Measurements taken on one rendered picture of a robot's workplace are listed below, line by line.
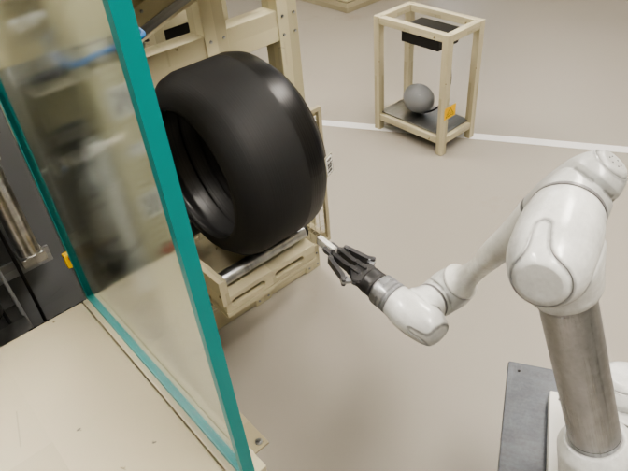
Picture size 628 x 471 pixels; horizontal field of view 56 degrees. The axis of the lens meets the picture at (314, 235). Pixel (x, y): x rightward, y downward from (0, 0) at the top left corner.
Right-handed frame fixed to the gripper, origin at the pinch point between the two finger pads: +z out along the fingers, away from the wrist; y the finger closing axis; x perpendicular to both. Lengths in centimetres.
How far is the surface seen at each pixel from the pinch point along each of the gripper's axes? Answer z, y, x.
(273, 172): 11.7, 9.0, -24.2
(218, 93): 31, 11, -39
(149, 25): 73, 6, -41
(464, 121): 96, -219, 102
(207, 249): 45, 13, 27
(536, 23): 172, -433, 127
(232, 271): 19.1, 20.3, 12.2
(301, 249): 15.9, -4.3, 17.2
